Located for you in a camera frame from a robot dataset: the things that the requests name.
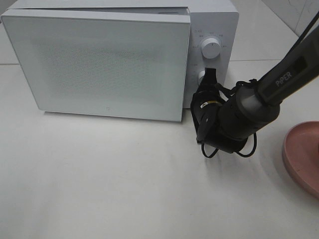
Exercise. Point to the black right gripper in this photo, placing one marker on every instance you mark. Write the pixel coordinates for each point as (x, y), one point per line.
(204, 106)

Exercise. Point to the pink round plate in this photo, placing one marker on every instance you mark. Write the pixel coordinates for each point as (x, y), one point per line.
(300, 155)

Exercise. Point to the white microwave door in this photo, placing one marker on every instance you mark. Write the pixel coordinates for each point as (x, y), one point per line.
(117, 64)

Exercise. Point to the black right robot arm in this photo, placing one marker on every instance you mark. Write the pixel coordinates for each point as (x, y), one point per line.
(228, 119)

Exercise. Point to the lower white microwave knob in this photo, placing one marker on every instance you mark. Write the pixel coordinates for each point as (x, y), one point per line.
(200, 76)

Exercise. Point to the white microwave knob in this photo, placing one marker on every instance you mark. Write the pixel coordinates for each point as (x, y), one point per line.
(200, 76)
(210, 47)

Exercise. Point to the upper white microwave knob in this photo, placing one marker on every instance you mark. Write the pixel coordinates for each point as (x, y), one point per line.
(210, 47)

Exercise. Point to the white microwave oven body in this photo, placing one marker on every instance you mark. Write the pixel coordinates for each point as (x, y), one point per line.
(208, 18)

